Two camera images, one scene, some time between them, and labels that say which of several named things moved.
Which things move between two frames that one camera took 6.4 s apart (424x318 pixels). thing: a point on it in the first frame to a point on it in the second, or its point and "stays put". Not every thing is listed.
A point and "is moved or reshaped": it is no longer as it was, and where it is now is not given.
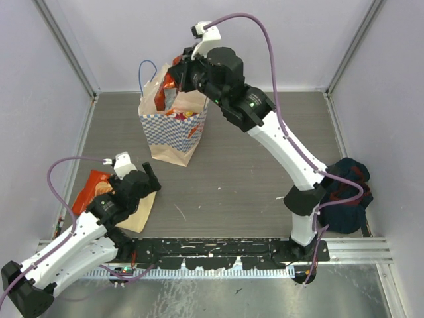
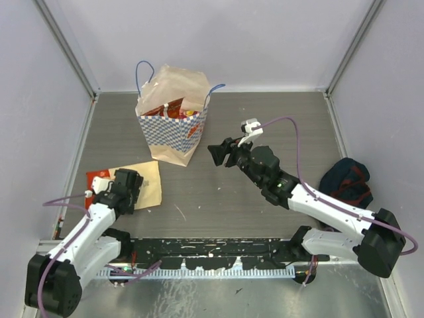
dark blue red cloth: (346, 216) stays put
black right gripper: (180, 72) to (218, 152)
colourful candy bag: (179, 114) stays put
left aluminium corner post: (52, 14) stays put
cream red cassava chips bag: (98, 184) is moved or reshaped
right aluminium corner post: (331, 86) stays put
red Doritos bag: (167, 96) to (171, 109)
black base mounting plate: (218, 254) stays put
